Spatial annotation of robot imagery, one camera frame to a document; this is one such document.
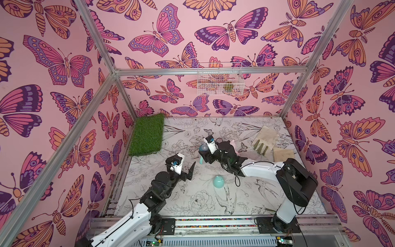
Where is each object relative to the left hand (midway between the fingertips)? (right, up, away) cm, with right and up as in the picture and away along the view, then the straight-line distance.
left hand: (187, 157), depth 76 cm
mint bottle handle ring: (+7, -3, +8) cm, 11 cm away
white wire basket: (+20, +45, +30) cm, 58 cm away
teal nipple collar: (+8, +4, +8) cm, 12 cm away
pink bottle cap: (+25, +6, +9) cm, 27 cm away
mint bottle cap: (+17, -15, +9) cm, 24 cm away
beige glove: (+60, -3, +24) cm, 64 cm away
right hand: (+9, +4, +11) cm, 15 cm away
